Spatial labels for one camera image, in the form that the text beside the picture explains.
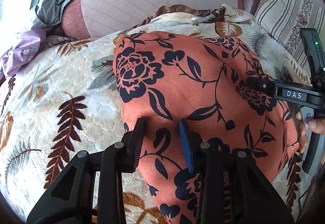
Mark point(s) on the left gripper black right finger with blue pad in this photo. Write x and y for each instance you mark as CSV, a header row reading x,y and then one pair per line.
x,y
233,189

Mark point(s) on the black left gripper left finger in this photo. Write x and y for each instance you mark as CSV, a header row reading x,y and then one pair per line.
x,y
90,185

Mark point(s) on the orange black floral garment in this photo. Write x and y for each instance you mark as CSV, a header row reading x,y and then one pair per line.
x,y
166,77

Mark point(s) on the person's right hand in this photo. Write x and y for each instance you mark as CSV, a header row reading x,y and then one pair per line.
x,y
316,126

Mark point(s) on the cream leaf pattern blanket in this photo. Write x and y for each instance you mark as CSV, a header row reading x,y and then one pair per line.
x,y
66,100

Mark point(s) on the striped beige flat pillow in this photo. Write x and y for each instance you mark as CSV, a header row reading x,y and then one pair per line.
x,y
283,19

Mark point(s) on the purple floral garment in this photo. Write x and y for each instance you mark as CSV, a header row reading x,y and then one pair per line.
x,y
22,52

